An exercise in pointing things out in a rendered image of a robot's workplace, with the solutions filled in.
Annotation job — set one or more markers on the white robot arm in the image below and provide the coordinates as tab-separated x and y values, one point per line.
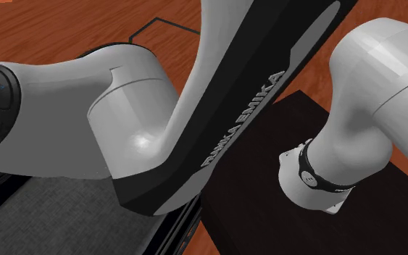
62	120

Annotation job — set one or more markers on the grey table with black frame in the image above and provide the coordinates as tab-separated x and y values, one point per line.
48	215

